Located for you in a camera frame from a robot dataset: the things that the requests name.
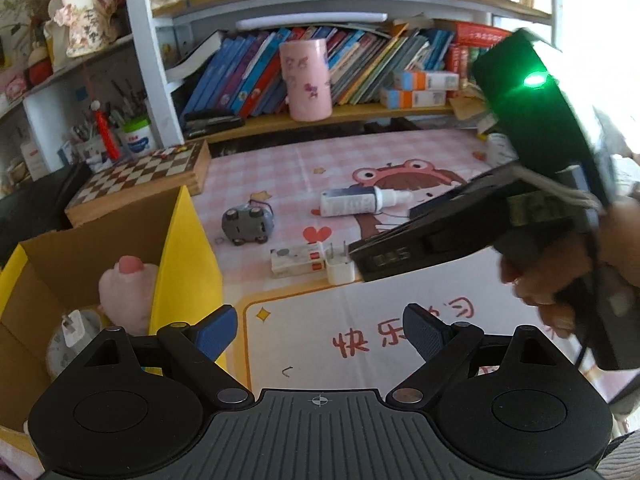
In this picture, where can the pen holder with pens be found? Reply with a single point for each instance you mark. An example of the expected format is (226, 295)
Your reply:
(92, 152)

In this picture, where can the plush doll in floral dress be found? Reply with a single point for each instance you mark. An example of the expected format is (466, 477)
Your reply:
(82, 17)

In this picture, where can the person's right hand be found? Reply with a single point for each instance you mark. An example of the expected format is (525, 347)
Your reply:
(545, 280)

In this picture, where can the white jar with green lid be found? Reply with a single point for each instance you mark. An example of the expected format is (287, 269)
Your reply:
(136, 137)

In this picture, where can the yellow tape roll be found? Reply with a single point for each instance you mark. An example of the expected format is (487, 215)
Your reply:
(57, 357)

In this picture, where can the pink plush pig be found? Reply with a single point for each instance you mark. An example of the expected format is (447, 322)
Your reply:
(125, 295)

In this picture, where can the black stapler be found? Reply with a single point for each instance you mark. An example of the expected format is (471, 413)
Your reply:
(212, 122)

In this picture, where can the white tube lamp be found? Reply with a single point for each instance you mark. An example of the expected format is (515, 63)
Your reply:
(310, 21)

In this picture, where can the pink printed tumbler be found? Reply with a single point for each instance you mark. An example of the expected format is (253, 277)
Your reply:
(306, 80)

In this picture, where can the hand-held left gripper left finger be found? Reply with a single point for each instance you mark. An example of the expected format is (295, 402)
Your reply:
(217, 331)

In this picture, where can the white spray bottle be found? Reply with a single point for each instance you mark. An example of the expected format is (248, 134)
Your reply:
(350, 201)

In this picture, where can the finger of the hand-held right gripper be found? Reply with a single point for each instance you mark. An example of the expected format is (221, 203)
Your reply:
(465, 192)
(425, 250)

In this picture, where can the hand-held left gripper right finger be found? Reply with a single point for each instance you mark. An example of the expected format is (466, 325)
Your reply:
(424, 332)

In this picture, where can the white charger plug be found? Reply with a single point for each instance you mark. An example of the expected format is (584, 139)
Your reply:
(72, 332)
(340, 271)

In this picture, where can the grey toy car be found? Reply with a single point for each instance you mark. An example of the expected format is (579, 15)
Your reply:
(247, 222)

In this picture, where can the white wooden bookshelf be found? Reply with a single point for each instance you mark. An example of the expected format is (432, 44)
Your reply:
(150, 60)

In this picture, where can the yellow cardboard box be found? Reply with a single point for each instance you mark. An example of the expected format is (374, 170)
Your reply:
(187, 260)

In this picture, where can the thick black-covered book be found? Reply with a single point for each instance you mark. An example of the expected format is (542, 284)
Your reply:
(195, 57)

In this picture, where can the white round container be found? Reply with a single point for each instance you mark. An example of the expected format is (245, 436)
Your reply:
(500, 150)

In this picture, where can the wooden chessboard box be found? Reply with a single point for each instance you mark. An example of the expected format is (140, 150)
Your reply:
(140, 175)

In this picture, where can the red hanging ornament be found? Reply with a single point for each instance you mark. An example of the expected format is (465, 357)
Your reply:
(103, 127)

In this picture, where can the row of books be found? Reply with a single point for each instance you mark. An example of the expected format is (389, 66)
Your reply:
(250, 70)

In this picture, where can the person's grey clothing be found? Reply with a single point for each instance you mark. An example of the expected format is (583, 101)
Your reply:
(622, 460)

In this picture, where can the pink checked desktop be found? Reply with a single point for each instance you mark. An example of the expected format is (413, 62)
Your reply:
(280, 170)

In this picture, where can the white box with red labels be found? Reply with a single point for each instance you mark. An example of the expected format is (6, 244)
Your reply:
(295, 262)

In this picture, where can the orange and white carton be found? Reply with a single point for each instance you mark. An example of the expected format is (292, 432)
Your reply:
(425, 80)
(412, 98)

